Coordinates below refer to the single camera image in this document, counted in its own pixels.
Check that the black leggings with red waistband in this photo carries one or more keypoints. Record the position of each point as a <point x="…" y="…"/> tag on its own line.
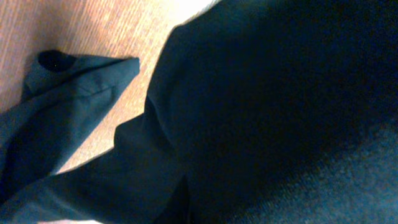
<point x="257" y="112"/>

